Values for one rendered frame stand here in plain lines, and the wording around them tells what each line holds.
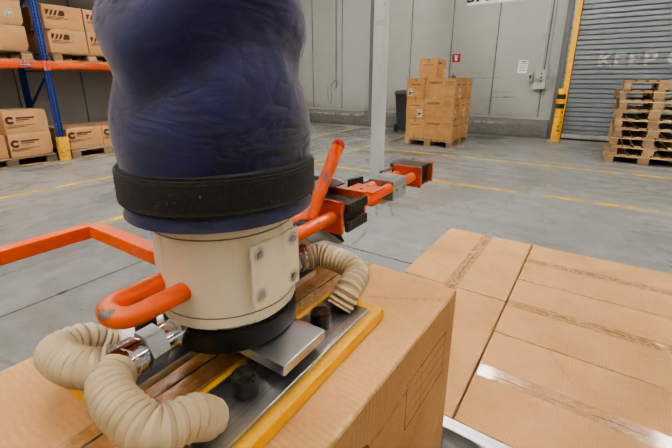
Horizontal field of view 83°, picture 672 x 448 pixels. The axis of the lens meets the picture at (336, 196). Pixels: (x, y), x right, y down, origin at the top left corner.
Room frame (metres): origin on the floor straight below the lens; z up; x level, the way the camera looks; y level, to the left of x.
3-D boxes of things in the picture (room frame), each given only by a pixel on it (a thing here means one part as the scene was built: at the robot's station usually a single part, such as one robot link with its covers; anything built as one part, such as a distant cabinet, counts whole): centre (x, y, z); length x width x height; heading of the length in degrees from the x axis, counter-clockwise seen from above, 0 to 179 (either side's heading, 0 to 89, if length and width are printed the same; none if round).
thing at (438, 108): (8.41, -2.21, 0.87); 1.21 x 1.02 x 1.74; 147
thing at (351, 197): (0.66, 0.00, 1.08); 0.10 x 0.08 x 0.06; 57
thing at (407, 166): (0.95, -0.20, 1.07); 0.08 x 0.07 x 0.05; 147
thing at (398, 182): (0.84, -0.12, 1.07); 0.07 x 0.07 x 0.04; 57
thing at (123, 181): (0.45, 0.14, 1.19); 0.23 x 0.23 x 0.04
